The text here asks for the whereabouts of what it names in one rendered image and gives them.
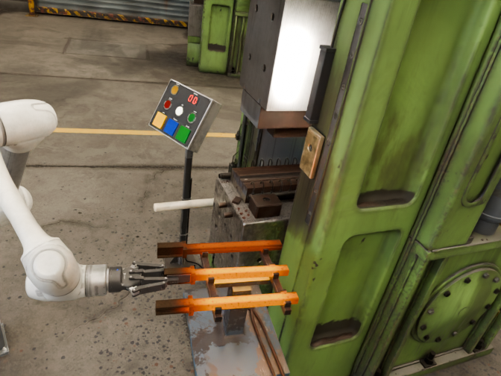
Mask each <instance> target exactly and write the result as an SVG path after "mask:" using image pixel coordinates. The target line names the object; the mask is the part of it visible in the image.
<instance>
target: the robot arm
mask: <svg viewBox="0 0 501 376"><path fill-rule="evenodd" d="M56 127H57V115H56V113H55V111H54V109H53V107H52V106H51V105H50V104H47V103H45V102H44V101H39V100H34V99H21V100H15V101H6V102H2V103H0V227H3V226H5V225H8V224H10V223H11V224H12V226H13V228H14V230H15V232H16V234H17V236H18V237H19V239H20V241H21V243H22V246H23V249H24V252H23V255H22V257H21V261H22V264H23V266H24V268H25V272H26V275H27V277H26V280H25V290H26V293H27V295H28V297H30V298H32V299H36V300H39V301H71V300H75V299H78V298H83V297H91V296H103V295H106V294H107V291H109V293H111V292H121V291H122V290H126V291H130V292H131V293H132V297H136V296H138V295H141V294H145V293H150V292H157V291H161V290H165V289H166V287H167V286H168V284H173V283H185V282H190V277H191V275H190V274H184V275H167V277H163V275H164V269H166V268H167V266H165V265H164V264H156V263H140V262H137V261H133V262H132V265H131V267H127V268H122V267H121V266H109V268H107V265H105V264H103V265H81V264H79V263H78V262H77V261H76V259H75V258H74V256H73V253H72V252H71V251H70V250H69V249H68V248H67V247H66V245H65V244H64V243H63V242H62V241H61V240H60V238H58V237H51V236H49V235H48V234H47V233H46V232H45V231H44V230H43V229H42V228H41V227H40V225H39V224H38V223H37V221H36V219H35V218H34V217H33V215H32V213H31V212H30V210H31V208H32V205H33V199H32V197H31V194H30V193H29V191H27V190H26V188H24V187H22V186H20V184H21V180H22V176H23V173H24V171H25V166H26V163H27V160H28V155H29V153H30V151H31V150H33V149H34V148H35V147H36V146H37V145H38V144H39V143H40V142H41V141H42V140H43V139H44V138H45V137H47V136H49V135H50V134H51V133H52V132H53V131H54V130H55V129H56ZM141 281H142V282H141Z"/></svg>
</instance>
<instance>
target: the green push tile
mask: <svg viewBox="0 0 501 376"><path fill-rule="evenodd" d="M190 133H191V130H189V129H188V128H186V127H184V126H182V125H181V126H180V129H179V131H178V132H177V135H176V137H175V139H177V140H179V141H181V142H182V143H184V144H185V143H186V141H187V139H188V137H189V135H190Z"/></svg>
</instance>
